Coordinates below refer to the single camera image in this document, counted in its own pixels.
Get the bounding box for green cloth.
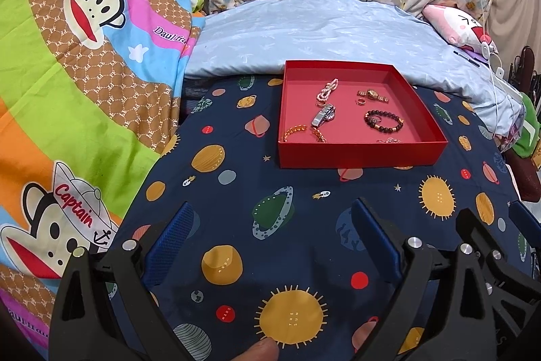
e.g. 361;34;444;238
511;92;541;159

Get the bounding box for red cardboard box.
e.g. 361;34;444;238
277;60;449;170

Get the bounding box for beige cloth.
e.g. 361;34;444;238
486;0;541;66

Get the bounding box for dark bead bracelet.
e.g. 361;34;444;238
364;109;403;132

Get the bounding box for navy space print blanket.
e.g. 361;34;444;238
108;73;541;361

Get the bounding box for dark red cloth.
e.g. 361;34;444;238
504;151;541;202

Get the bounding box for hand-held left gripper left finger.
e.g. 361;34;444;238
48;202;201;361

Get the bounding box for colourful cartoon monkey blanket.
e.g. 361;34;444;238
0;0;209;361

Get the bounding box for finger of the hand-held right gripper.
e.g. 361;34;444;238
456;208;541;350
508;200;541;238

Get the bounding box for small gold wristwatch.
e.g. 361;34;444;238
357;89;390;104

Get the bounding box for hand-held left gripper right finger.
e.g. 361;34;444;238
351;198;496;361

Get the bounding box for silver metal wristwatch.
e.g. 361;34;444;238
310;105;338;129

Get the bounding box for white cable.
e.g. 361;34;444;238
458;0;519;96

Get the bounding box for person's left hand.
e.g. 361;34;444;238
242;337;281;361

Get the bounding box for pink pearl bracelet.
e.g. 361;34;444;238
315;78;340;100

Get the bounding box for dark wooden chair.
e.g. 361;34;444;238
509;45;541;92

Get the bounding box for pink cartoon pillow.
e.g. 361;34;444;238
423;3;500;58

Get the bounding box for gold chain bracelet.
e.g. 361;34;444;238
282;123;329;144

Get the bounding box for light blue quilt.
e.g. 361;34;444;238
184;0;523;142

